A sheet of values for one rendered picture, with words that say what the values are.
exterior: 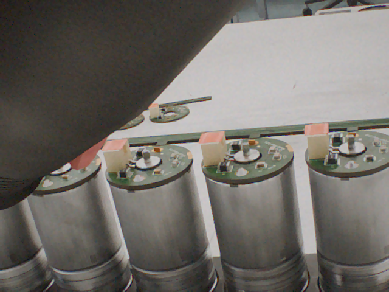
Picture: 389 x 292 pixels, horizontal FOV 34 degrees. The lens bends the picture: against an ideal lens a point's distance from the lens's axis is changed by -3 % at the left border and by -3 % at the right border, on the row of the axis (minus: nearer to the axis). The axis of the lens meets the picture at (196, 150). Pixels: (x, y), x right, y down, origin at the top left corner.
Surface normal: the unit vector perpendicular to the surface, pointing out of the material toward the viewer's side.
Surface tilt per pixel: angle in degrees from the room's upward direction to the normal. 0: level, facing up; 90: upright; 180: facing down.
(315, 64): 0
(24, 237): 90
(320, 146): 90
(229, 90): 0
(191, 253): 90
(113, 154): 90
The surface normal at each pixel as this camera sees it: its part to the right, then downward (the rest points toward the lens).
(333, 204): -0.64, 0.41
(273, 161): -0.18, -0.90
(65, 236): -0.01, 0.40
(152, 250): -0.26, 0.44
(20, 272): 0.48, 0.27
